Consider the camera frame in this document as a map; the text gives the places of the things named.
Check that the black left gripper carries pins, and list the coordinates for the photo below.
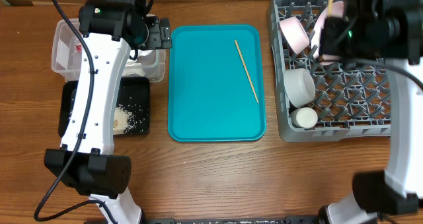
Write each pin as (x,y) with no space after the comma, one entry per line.
(162,36)

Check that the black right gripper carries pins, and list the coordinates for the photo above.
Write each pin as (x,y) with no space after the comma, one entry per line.
(335,37)

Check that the pink plate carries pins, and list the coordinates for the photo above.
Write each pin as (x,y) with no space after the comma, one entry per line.
(337,11)

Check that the white napkin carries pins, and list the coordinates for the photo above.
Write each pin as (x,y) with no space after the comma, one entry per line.
(137,67)

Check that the pink bowl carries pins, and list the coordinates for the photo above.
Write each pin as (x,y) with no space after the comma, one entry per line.
(294,34)

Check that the wooden chopstick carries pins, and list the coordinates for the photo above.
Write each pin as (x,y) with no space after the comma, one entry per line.
(330,7)
(246,71)

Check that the grey bowl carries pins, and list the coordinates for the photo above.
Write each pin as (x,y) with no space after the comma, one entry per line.
(299,87)

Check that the red snack wrapper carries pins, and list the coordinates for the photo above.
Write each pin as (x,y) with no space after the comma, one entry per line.
(78,48)

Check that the small white cup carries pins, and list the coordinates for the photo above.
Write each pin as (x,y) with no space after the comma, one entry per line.
(304,118)

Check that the rice pile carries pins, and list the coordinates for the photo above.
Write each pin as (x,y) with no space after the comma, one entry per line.
(131,118)

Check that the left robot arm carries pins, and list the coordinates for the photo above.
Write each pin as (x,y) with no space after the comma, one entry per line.
(111,32)

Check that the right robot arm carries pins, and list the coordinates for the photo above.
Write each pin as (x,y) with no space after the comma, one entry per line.
(387,34)

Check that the grey dishwasher rack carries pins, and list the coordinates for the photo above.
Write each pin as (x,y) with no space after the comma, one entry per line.
(350,101)

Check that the black tray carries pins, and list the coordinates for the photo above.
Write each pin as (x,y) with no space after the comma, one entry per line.
(136,87)

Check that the teal serving tray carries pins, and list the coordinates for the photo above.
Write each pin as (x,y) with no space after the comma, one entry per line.
(210,98)

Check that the clear plastic bin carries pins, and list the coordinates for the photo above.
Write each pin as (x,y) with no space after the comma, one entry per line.
(66,60)

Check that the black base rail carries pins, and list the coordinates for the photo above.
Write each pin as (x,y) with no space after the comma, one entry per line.
(291,219)

